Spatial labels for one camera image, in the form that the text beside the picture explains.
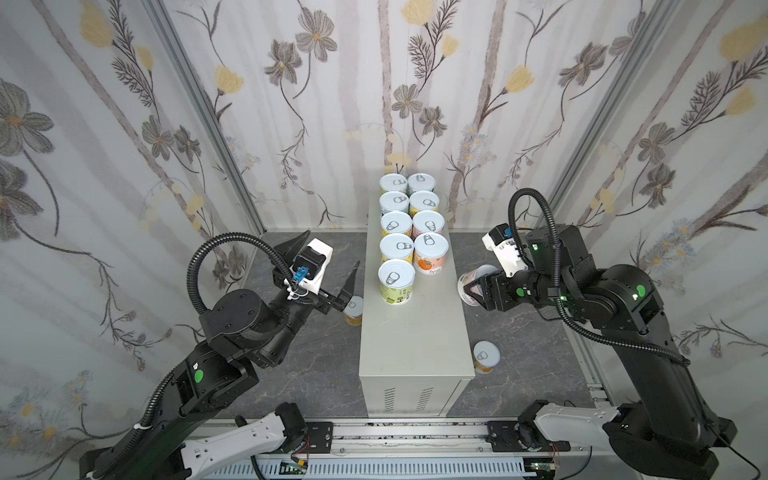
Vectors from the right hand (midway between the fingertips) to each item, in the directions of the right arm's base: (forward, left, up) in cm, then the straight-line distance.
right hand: (482, 279), depth 58 cm
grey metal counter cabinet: (-15, +13, -5) cm, 20 cm away
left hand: (0, +29, +10) cm, 31 cm away
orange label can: (-4, -10, -33) cm, 34 cm away
